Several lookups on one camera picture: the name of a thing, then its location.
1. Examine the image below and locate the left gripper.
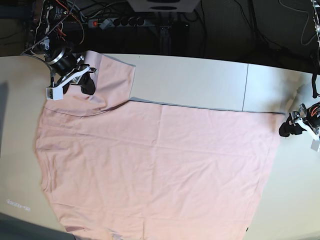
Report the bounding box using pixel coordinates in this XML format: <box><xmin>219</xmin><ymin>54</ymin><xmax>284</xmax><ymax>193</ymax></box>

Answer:
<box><xmin>279</xmin><ymin>102</ymin><xmax>320</xmax><ymax>137</ymax></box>

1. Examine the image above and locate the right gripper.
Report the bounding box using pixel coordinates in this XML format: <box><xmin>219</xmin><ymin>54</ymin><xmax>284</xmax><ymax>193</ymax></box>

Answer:
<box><xmin>46</xmin><ymin>47</ymin><xmax>96</xmax><ymax>95</ymax></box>

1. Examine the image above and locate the pink T-shirt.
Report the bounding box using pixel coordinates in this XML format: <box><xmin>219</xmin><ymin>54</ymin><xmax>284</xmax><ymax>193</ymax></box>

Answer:
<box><xmin>35</xmin><ymin>51</ymin><xmax>283</xmax><ymax>240</ymax></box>

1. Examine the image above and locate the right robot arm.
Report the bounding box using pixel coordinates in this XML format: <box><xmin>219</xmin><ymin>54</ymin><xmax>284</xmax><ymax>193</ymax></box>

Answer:
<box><xmin>22</xmin><ymin>0</ymin><xmax>97</xmax><ymax>100</ymax></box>

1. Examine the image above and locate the grey box under table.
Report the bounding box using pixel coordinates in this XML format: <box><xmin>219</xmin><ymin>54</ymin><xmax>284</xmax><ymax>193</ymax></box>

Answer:
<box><xmin>127</xmin><ymin>0</ymin><xmax>200</xmax><ymax>13</ymax></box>

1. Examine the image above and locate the small label sticker on table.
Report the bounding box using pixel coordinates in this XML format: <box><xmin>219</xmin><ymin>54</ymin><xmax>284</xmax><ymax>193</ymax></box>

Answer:
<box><xmin>6</xmin><ymin>199</ymin><xmax>31</xmax><ymax>212</ymax></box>

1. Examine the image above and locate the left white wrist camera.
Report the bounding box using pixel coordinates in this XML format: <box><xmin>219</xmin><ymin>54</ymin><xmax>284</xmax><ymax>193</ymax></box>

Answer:
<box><xmin>310</xmin><ymin>139</ymin><xmax>320</xmax><ymax>152</ymax></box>

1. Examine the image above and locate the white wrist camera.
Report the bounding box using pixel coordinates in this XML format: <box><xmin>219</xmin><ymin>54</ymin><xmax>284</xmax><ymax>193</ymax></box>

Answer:
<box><xmin>310</xmin><ymin>139</ymin><xmax>320</xmax><ymax>152</ymax></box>
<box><xmin>45</xmin><ymin>86</ymin><xmax>64</xmax><ymax>101</ymax></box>

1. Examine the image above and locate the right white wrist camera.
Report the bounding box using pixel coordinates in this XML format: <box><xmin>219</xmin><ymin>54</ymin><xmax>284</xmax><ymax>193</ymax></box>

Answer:
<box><xmin>45</xmin><ymin>86</ymin><xmax>64</xmax><ymax>101</ymax></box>

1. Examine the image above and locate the black power strip red switch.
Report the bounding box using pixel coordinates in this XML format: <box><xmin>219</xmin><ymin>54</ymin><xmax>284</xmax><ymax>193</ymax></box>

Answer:
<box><xmin>87</xmin><ymin>16</ymin><xmax>147</xmax><ymax>30</ymax></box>

